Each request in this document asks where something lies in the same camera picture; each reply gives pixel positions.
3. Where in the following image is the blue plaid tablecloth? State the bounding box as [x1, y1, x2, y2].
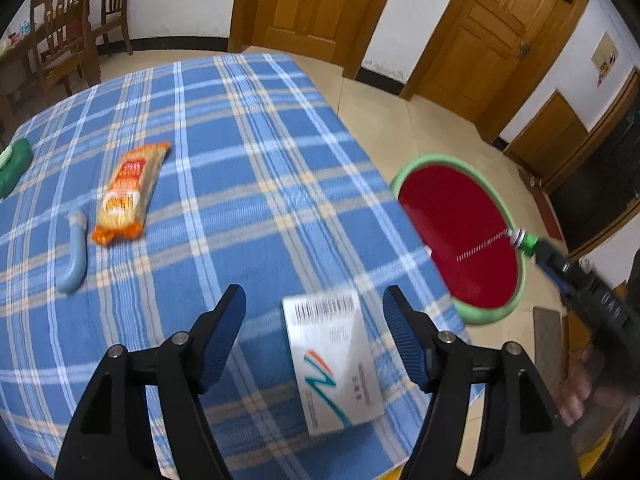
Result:
[1, 54, 464, 479]

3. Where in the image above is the green flower-shaped container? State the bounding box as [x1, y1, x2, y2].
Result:
[0, 139, 34, 200]

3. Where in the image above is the light blue plastic tube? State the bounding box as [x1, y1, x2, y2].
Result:
[56, 210, 88, 295]

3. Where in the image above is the dark doorway frame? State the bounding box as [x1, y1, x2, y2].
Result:
[550, 70, 639, 258]

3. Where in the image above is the red green trash bin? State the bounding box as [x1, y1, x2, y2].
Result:
[390, 154, 526, 325]

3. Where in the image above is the orange snack packet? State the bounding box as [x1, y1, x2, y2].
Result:
[92, 142, 171, 246]

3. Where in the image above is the grey floor mat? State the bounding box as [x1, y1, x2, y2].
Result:
[533, 307, 565, 393]

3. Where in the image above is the left wooden door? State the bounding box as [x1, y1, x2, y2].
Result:
[228, 0, 387, 79]

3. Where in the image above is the low wooden cabinet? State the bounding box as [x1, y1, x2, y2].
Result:
[506, 91, 589, 181]

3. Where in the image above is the green capped small bottle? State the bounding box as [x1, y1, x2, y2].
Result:
[455, 227, 540, 262]

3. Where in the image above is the person's right hand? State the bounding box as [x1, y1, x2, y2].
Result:
[554, 348, 630, 427]

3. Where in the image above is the wooden door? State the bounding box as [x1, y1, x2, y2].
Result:
[228, 0, 387, 79]
[401, 0, 589, 143]

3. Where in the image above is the wall electrical box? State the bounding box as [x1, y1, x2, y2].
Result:
[591, 32, 618, 87]

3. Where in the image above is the wooden chair far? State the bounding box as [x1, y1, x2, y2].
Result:
[93, 0, 134, 55]

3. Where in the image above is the white teal medicine box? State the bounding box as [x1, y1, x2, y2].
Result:
[282, 290, 384, 437]

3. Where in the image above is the wooden dining table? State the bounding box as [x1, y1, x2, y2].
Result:
[1, 36, 44, 140]

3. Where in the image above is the wooden chair near table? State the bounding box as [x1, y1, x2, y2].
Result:
[29, 0, 101, 98]

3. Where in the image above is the right wooden door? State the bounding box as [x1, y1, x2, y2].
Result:
[401, 0, 589, 143]

